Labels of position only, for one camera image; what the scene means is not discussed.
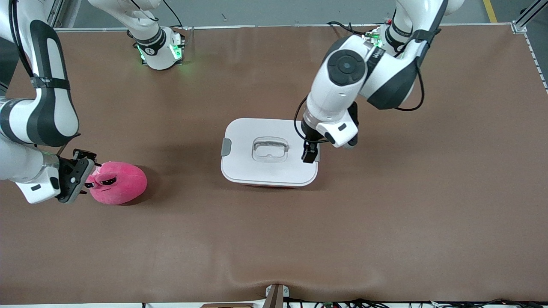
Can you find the aluminium frame post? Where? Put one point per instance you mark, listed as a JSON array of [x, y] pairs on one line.
[[519, 28]]

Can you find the pink plastic box base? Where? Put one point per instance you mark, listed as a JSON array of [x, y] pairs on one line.
[[269, 186]]

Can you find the brown wooden board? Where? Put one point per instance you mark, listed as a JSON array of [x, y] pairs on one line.
[[227, 305]]

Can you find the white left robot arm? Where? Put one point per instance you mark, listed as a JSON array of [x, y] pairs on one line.
[[338, 98]]

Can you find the pink plush toy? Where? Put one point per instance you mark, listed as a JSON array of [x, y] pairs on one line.
[[124, 184]]

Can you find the aluminium frame struts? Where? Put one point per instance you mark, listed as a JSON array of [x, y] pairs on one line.
[[60, 10]]

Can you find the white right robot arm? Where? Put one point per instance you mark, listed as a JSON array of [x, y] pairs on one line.
[[21, 162]]

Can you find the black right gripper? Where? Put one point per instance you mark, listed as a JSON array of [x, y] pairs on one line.
[[87, 160]]

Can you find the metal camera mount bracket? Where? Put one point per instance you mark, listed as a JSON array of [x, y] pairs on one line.
[[274, 297]]

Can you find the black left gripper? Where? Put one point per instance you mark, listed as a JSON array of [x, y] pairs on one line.
[[310, 132]]

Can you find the white box lid grey clips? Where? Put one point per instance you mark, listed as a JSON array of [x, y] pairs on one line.
[[257, 171]]

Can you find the brown table mat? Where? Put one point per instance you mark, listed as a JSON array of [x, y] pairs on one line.
[[385, 235]]

